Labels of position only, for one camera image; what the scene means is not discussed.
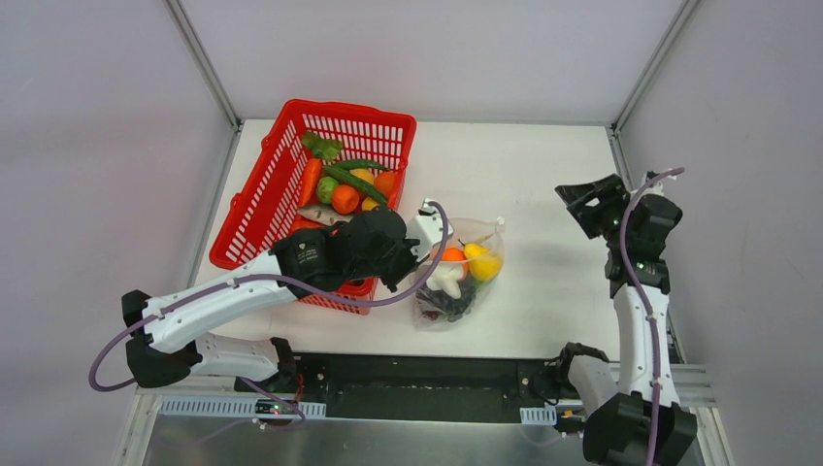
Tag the grey toy fish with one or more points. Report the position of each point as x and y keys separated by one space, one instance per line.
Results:
x=322 y=214

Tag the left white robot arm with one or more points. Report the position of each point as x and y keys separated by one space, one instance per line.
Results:
x=172 y=338

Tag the red plastic basket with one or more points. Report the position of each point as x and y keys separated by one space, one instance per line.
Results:
x=265 y=209

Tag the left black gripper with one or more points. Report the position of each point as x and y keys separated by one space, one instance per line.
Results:
x=399 y=258

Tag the orange tangerine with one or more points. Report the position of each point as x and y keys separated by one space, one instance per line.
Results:
x=345 y=199
x=384 y=182
x=455 y=255

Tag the yellow lemon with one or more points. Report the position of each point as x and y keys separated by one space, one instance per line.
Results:
x=369 y=204

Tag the black grape bunch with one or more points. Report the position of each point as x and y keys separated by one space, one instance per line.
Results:
x=454 y=309

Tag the green bean pod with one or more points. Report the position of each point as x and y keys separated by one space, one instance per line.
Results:
x=366 y=164

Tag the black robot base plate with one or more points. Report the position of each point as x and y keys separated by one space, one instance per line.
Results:
x=427 y=388

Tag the yellow bell pepper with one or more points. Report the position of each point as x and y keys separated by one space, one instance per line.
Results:
x=484 y=264

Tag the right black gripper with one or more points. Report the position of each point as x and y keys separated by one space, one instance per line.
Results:
x=596 y=205

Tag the round yellow fruit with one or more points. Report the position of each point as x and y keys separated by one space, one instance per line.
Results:
x=363 y=174

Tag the white garlic bulb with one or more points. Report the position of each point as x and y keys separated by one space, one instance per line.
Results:
x=447 y=277

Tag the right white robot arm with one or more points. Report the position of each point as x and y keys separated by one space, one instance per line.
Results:
x=636 y=417

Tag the orange carrot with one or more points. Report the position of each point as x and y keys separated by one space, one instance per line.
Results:
x=310 y=177

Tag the long green cucumber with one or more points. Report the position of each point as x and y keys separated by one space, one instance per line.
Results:
x=344 y=176

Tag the clear zip top bag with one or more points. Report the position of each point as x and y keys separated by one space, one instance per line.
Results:
x=468 y=230

